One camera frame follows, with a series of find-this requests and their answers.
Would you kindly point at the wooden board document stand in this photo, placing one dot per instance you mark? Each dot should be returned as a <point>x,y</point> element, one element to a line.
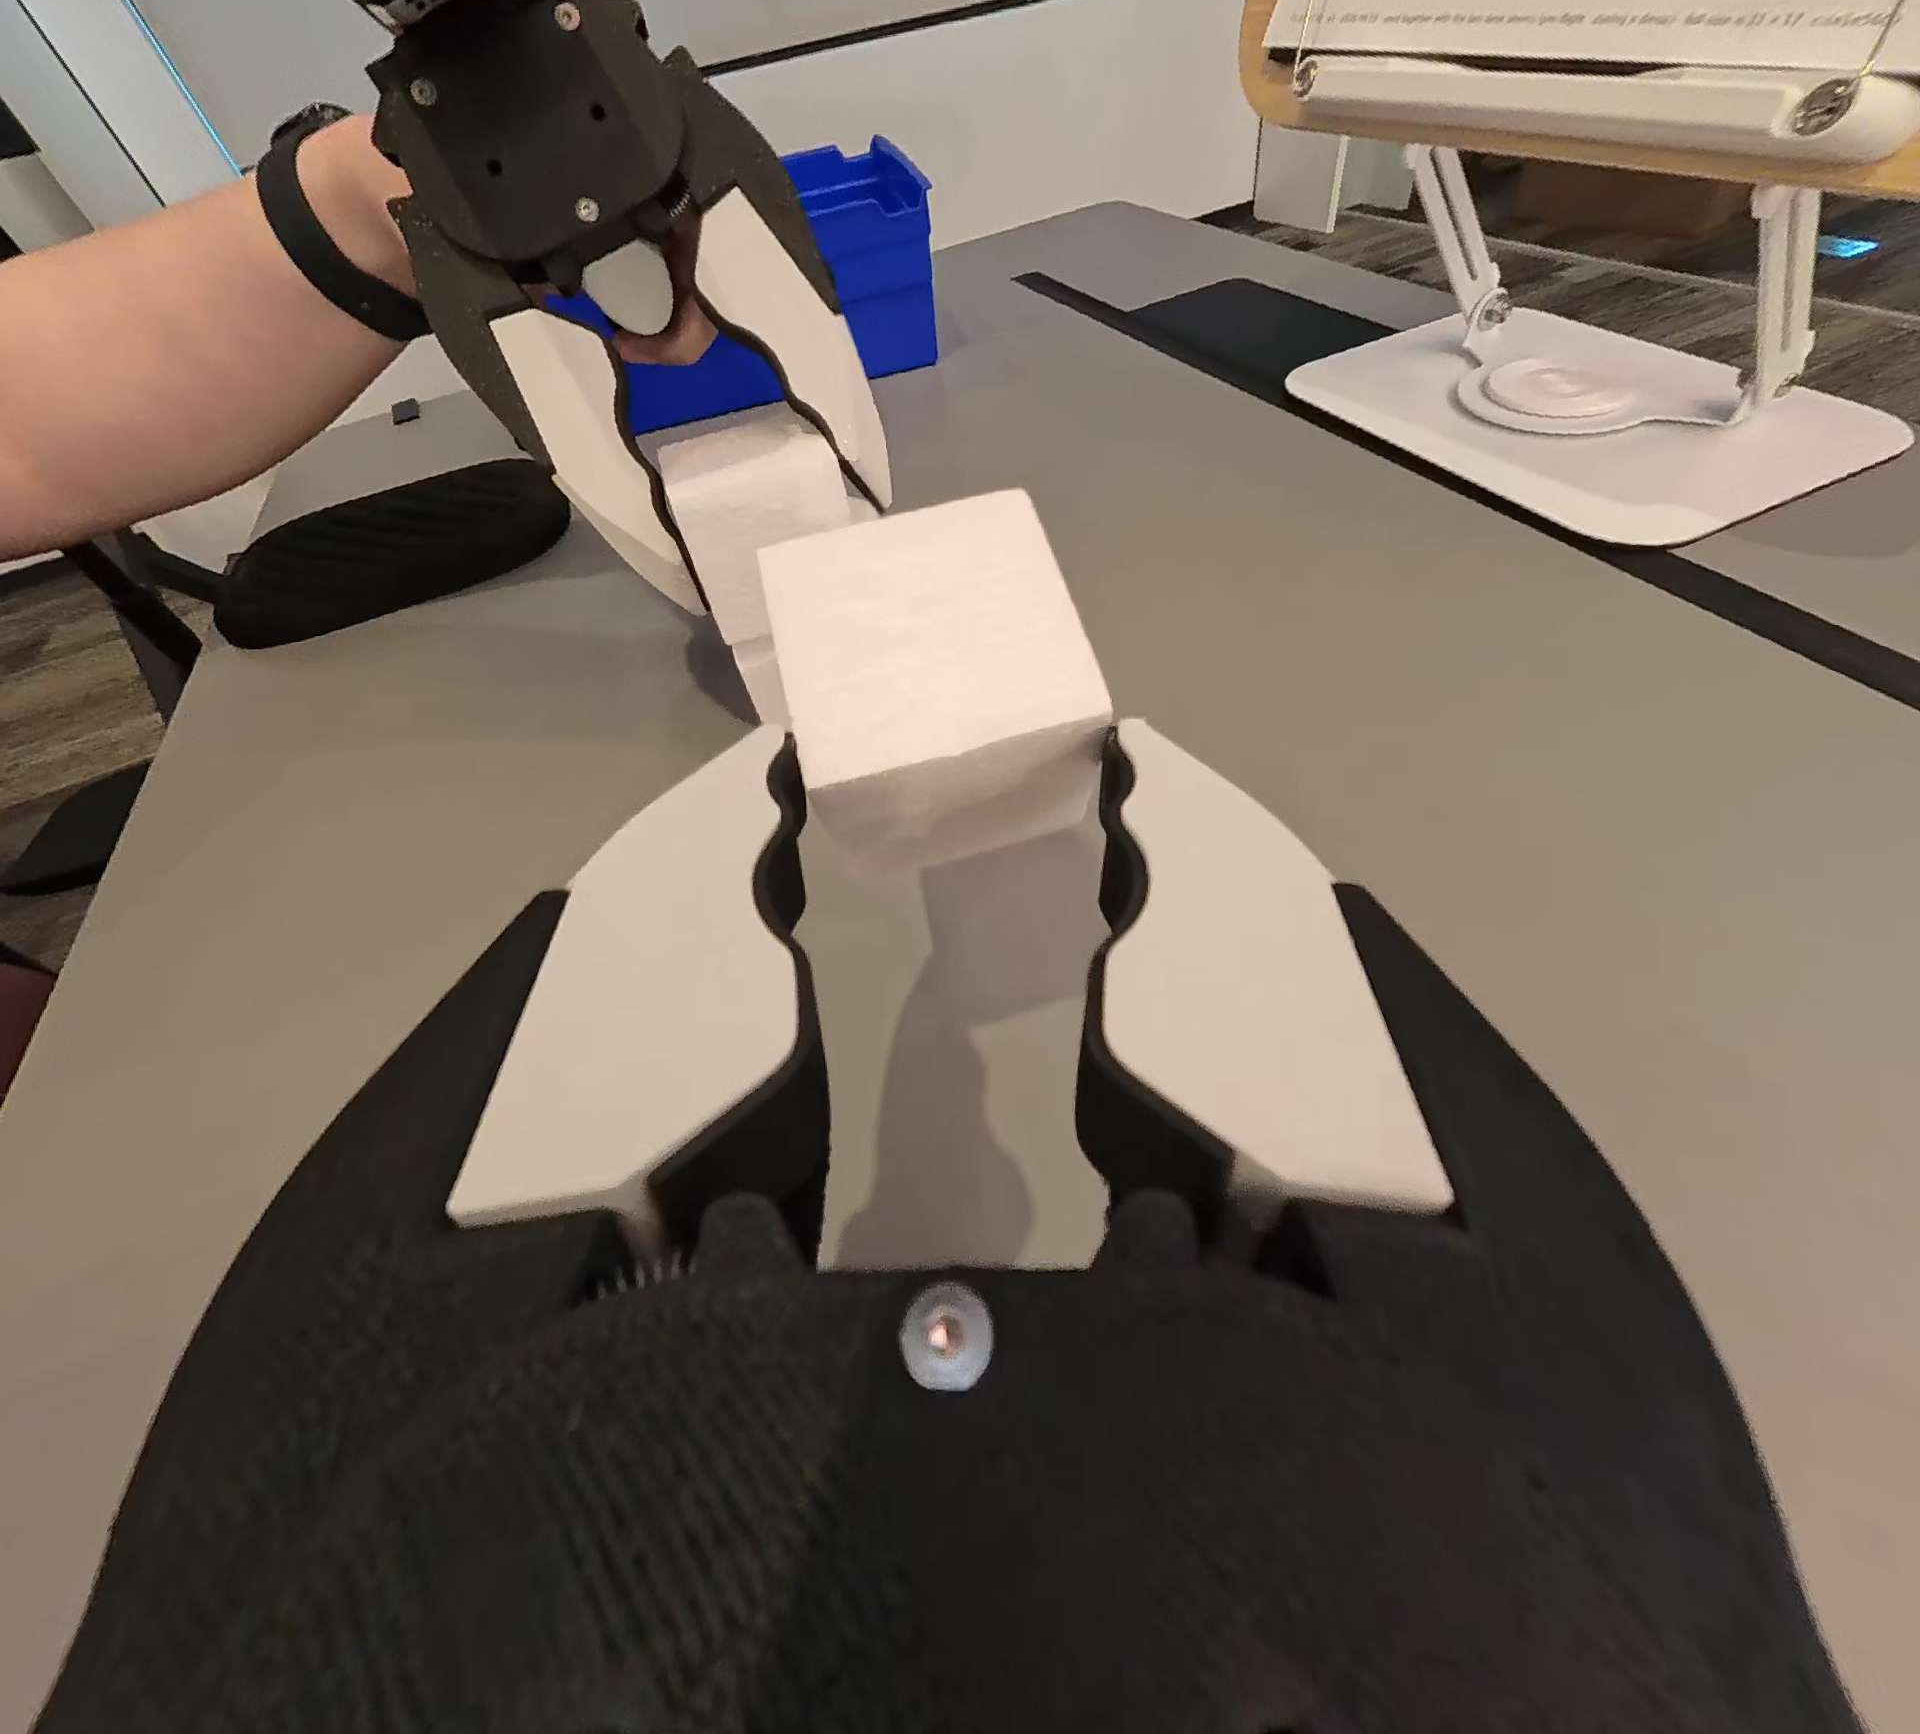
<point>1574,414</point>

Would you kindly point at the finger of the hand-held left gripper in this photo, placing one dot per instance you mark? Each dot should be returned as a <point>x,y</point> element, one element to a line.
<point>794,340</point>
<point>591,442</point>

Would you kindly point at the person's left forearm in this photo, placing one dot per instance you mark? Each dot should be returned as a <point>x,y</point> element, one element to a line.
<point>149,369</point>

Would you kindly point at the black wrist band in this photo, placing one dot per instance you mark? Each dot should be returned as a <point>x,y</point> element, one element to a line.
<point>308,250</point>

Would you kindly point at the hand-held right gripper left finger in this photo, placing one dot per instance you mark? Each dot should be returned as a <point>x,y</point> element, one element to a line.
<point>631,1014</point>

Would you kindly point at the white foam cube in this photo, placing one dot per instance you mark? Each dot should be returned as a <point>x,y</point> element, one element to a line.
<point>762,676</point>
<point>750,504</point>
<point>930,640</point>
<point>1005,939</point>

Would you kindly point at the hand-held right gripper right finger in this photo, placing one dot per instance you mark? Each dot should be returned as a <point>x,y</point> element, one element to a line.
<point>1277,1014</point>

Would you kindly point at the blue plastic bin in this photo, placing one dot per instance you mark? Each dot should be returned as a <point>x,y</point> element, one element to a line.
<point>885,265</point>

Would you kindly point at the person's left hand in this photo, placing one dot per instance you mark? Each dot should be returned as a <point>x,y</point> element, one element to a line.
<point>366,199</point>

